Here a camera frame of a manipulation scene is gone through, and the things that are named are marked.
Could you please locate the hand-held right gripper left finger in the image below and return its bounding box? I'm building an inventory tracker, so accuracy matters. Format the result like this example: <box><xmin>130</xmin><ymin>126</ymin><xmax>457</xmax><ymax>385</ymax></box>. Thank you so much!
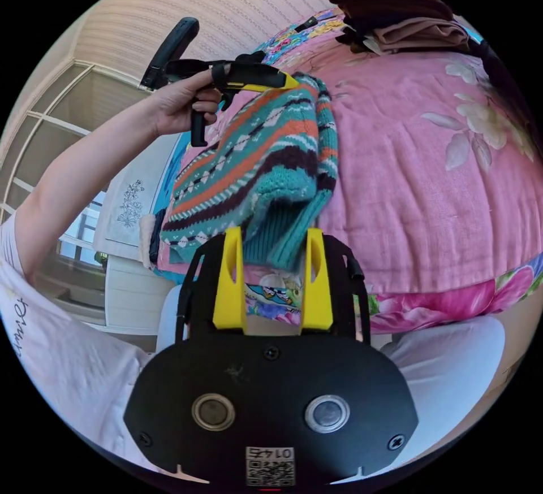
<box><xmin>213</xmin><ymin>226</ymin><xmax>249</xmax><ymax>330</ymax></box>

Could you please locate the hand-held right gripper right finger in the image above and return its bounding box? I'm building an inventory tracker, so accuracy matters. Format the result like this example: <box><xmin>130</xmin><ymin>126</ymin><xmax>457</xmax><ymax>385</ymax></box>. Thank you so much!
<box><xmin>299</xmin><ymin>228</ymin><xmax>335</xmax><ymax>330</ymax></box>

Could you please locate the green striped long sleeve sweater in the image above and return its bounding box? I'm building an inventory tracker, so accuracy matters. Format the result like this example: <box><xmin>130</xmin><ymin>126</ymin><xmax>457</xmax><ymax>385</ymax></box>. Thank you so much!
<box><xmin>159</xmin><ymin>72</ymin><xmax>341</xmax><ymax>273</ymax></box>

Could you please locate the person's left forearm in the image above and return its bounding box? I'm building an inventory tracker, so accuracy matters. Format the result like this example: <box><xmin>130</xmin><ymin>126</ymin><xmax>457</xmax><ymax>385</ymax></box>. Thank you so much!
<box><xmin>12</xmin><ymin>90</ymin><xmax>170</xmax><ymax>288</ymax></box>

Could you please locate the person's left hand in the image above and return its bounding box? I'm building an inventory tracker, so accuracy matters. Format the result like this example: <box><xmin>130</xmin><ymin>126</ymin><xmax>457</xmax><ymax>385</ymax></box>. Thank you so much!
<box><xmin>150</xmin><ymin>69</ymin><xmax>223</xmax><ymax>136</ymax></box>

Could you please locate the white cupboard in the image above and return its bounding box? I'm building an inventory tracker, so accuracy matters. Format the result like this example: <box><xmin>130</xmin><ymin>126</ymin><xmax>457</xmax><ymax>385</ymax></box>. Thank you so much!
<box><xmin>103</xmin><ymin>255</ymin><xmax>180</xmax><ymax>336</ymax></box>

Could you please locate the bed with pink floral quilt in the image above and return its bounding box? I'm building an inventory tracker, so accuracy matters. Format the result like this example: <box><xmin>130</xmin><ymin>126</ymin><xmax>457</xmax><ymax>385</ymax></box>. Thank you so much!
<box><xmin>150</xmin><ymin>6</ymin><xmax>543</xmax><ymax>336</ymax></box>

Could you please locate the white embroidered cloth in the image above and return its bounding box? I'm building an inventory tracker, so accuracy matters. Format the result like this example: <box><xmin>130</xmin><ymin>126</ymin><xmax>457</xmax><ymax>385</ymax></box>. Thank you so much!
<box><xmin>92</xmin><ymin>133</ymin><xmax>181</xmax><ymax>262</ymax></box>

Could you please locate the pile of clothes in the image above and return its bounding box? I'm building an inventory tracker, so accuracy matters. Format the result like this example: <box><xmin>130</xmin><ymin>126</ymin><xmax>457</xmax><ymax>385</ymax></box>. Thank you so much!
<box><xmin>298</xmin><ymin>0</ymin><xmax>526</xmax><ymax>98</ymax></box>

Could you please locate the person's body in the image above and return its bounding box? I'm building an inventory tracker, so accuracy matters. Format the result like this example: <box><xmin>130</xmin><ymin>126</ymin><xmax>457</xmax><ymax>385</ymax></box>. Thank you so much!
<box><xmin>0</xmin><ymin>210</ymin><xmax>506</xmax><ymax>474</ymax></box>

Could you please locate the window with white frame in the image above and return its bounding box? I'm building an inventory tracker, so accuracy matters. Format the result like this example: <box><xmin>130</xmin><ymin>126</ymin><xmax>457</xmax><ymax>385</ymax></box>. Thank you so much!
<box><xmin>0</xmin><ymin>59</ymin><xmax>144</xmax><ymax>270</ymax></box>

